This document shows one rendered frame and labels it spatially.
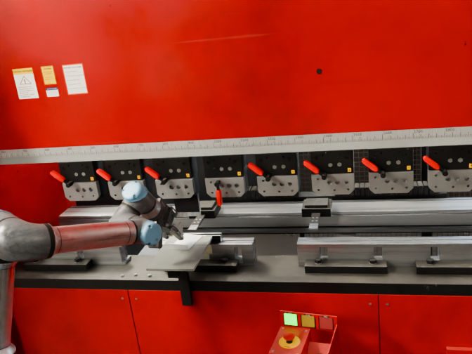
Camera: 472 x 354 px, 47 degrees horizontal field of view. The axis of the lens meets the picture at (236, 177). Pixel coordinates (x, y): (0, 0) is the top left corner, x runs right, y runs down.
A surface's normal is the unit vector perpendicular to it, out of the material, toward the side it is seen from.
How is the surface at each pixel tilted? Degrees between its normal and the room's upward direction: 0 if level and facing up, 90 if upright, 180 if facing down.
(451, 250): 90
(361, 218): 90
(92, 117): 90
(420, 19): 90
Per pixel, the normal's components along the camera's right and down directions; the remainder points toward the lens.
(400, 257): -0.22, 0.34
